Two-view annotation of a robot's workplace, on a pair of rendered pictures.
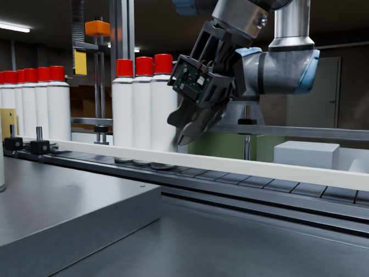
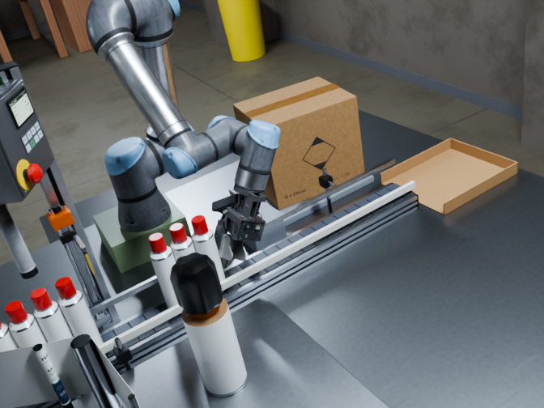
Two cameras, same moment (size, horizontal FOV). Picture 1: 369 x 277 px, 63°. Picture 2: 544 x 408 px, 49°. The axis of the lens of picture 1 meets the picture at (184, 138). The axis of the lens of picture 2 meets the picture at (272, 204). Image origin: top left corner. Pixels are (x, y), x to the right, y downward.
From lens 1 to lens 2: 1.26 m
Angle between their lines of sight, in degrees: 61
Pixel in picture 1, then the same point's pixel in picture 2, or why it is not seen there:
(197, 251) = (314, 303)
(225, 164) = (272, 259)
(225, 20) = (259, 189)
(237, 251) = (321, 291)
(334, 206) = (325, 246)
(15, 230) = (306, 344)
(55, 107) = (87, 316)
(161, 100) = (214, 248)
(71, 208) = (286, 329)
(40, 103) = (61, 327)
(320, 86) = not seen: outside the picture
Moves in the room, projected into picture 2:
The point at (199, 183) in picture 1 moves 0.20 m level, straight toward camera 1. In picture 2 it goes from (263, 279) to (339, 294)
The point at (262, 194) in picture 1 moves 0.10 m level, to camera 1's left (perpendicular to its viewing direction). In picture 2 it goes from (297, 261) to (282, 286)
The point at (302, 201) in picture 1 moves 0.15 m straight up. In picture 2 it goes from (314, 252) to (305, 203)
